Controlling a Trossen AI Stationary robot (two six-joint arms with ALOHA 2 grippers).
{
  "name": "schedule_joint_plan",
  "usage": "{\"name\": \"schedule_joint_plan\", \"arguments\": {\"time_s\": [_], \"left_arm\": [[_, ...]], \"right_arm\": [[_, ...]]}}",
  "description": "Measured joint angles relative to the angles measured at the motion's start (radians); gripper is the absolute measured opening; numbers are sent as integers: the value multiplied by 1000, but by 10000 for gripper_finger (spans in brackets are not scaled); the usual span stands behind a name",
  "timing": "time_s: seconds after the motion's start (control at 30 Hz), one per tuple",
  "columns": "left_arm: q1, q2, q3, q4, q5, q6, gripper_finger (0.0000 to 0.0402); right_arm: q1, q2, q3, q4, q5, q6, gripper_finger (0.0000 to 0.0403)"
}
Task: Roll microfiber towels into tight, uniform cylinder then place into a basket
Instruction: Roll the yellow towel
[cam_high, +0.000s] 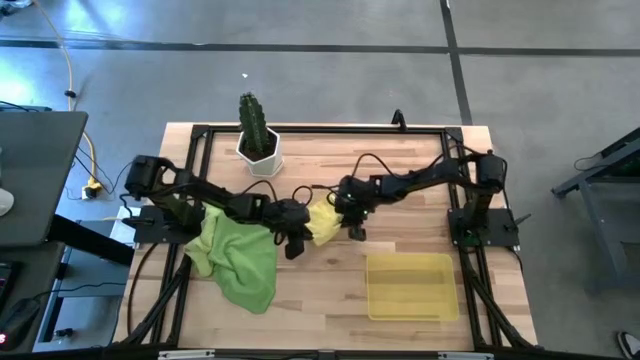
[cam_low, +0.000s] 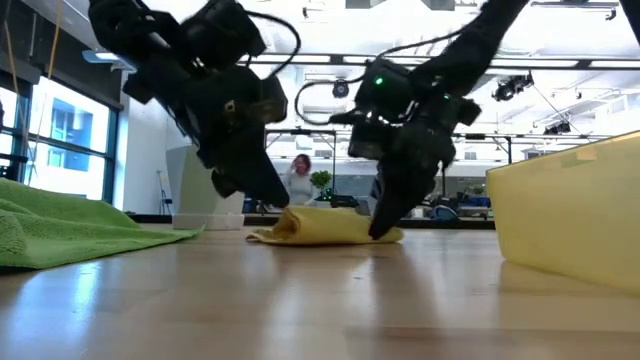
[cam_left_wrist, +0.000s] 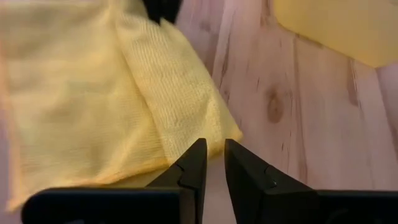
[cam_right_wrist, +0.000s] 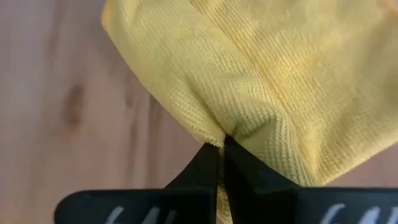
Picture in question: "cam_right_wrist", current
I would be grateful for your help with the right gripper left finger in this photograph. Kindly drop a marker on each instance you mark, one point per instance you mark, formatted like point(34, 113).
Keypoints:
point(186, 199)

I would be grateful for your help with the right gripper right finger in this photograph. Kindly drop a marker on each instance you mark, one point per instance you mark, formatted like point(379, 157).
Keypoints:
point(255, 193)

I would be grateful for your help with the yellow microfiber towel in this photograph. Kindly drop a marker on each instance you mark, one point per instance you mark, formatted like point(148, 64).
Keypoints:
point(264, 77)

